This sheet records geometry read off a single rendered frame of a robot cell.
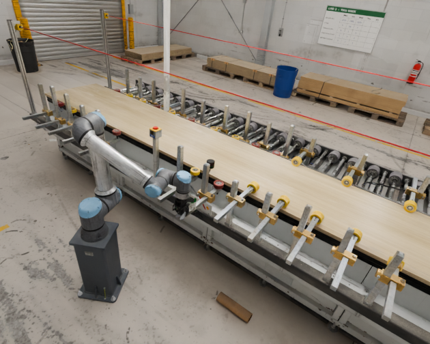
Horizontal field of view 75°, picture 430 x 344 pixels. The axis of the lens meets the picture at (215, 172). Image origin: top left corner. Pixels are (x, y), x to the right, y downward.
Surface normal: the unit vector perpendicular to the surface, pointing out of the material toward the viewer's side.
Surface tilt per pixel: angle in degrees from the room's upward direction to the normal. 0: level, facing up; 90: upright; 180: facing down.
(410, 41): 90
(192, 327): 0
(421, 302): 90
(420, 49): 90
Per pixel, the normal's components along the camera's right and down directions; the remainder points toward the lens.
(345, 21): -0.58, 0.40
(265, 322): 0.10, -0.83
